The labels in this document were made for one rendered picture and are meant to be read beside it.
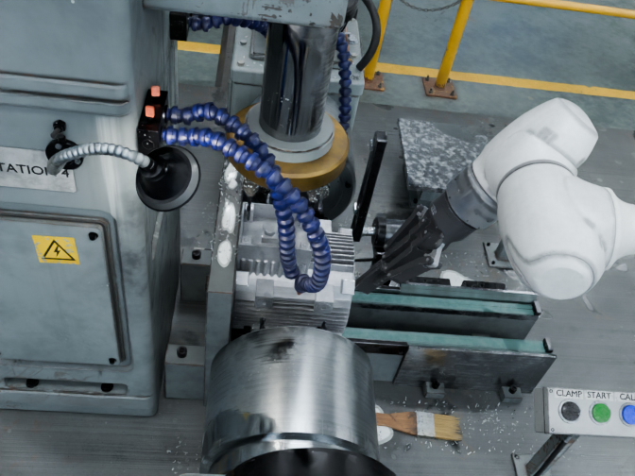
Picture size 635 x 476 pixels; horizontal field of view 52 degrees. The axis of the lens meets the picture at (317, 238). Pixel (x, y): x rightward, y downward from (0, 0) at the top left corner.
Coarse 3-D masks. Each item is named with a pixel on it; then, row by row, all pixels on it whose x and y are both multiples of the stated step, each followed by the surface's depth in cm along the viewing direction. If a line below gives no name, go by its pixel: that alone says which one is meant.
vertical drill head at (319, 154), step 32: (288, 32) 79; (320, 32) 79; (288, 64) 82; (320, 64) 82; (288, 96) 85; (320, 96) 87; (256, 128) 91; (288, 128) 89; (320, 128) 93; (288, 160) 90; (320, 160) 92; (320, 192) 97
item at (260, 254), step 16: (256, 208) 112; (272, 208) 112; (240, 224) 108; (256, 224) 112; (272, 224) 113; (240, 240) 105; (256, 240) 110; (272, 240) 109; (304, 240) 111; (240, 256) 107; (256, 256) 107; (272, 256) 107; (304, 256) 107; (256, 272) 109; (272, 272) 109; (304, 272) 110
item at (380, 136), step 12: (384, 132) 113; (372, 144) 113; (384, 144) 112; (372, 156) 114; (372, 168) 116; (372, 180) 118; (360, 192) 123; (372, 192) 120; (360, 204) 122; (360, 216) 124; (360, 228) 127
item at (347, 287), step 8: (344, 232) 118; (240, 272) 108; (248, 272) 108; (240, 280) 108; (248, 280) 108; (344, 280) 109; (352, 280) 110; (344, 288) 109; (352, 288) 110; (232, 320) 116; (232, 328) 116; (240, 328) 116
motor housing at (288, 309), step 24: (336, 240) 114; (312, 264) 110; (336, 264) 110; (240, 288) 110; (288, 288) 110; (336, 288) 111; (240, 312) 110; (264, 312) 111; (288, 312) 110; (312, 312) 111; (336, 312) 111
